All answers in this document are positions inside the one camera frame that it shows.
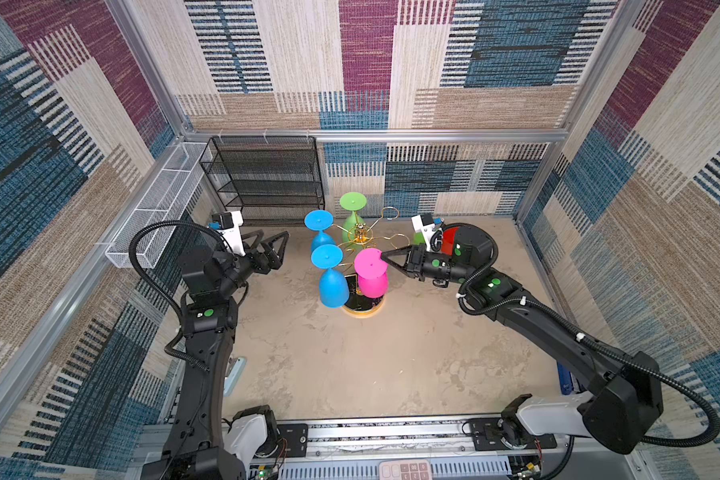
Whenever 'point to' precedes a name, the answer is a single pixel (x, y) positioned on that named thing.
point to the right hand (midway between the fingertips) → (381, 263)
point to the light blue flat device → (234, 376)
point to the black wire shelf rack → (275, 180)
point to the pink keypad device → (419, 469)
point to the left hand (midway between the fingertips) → (274, 229)
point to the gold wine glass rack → (358, 305)
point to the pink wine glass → (372, 272)
